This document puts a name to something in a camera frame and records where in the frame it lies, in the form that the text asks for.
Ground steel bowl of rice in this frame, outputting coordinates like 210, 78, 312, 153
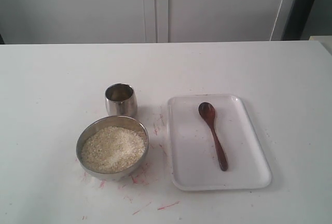
76, 116, 149, 180

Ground white cabinet doors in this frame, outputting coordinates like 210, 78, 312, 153
1, 0, 295, 44

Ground white plastic tray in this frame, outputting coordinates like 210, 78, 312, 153
167, 94, 272, 191

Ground small steel cup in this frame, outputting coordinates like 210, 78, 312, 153
105, 83, 137, 118

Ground brown wooden spoon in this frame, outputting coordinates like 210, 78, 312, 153
198, 102, 228, 172

